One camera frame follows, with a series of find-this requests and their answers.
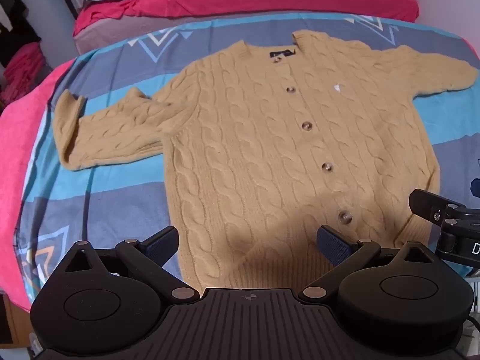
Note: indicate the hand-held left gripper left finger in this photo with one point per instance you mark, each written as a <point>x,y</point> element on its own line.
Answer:
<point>164,240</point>

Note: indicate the pink knitted cloth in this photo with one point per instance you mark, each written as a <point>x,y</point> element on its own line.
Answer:
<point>23,68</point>

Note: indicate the dark hanging clothes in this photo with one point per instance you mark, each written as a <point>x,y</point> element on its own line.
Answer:
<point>13,15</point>

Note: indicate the wooden bed frame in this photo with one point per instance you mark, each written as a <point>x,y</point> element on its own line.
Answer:
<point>15,320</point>

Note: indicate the blue grey patterned bedsheet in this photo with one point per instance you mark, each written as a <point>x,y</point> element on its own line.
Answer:
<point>123,202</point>

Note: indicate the pink blanket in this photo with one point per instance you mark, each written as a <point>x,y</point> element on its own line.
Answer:
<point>17,150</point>

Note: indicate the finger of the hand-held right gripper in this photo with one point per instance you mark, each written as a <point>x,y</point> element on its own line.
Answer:
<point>431,204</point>

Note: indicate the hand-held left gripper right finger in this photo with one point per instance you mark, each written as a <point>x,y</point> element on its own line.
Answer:
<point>333,246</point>

